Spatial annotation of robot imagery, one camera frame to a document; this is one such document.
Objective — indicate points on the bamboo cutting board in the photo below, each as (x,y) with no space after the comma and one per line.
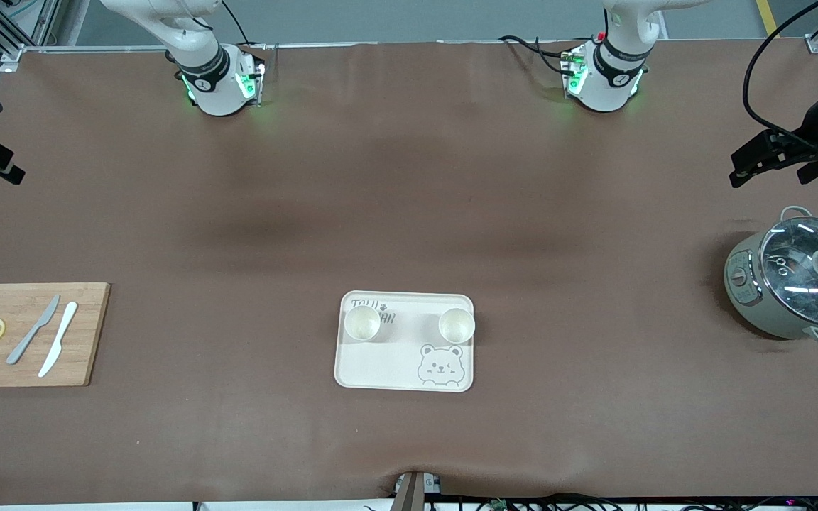
(89,333)

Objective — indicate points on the green electric cooking pot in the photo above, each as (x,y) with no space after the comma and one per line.
(743,298)

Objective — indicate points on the metal connector plate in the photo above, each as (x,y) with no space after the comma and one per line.
(261,71)

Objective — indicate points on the white IKEA cup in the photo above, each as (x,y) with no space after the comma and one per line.
(363,323)
(456,325)

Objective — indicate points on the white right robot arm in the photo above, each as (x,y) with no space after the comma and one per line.
(203,42)

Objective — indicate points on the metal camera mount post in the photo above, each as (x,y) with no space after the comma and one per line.
(409,493)

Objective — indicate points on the cream bear print tray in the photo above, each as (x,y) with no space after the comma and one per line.
(380,369)

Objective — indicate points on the glass pot lid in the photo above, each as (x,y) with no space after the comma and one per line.
(799,277)

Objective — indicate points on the brown table cover sheet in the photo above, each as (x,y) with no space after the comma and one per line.
(409,177)

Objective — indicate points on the white plastic knife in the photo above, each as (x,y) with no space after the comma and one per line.
(60,337)

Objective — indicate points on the grey plastic knife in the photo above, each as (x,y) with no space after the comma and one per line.
(29,337)

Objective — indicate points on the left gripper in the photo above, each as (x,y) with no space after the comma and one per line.
(811,126)

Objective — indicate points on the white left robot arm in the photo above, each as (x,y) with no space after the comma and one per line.
(615,64)

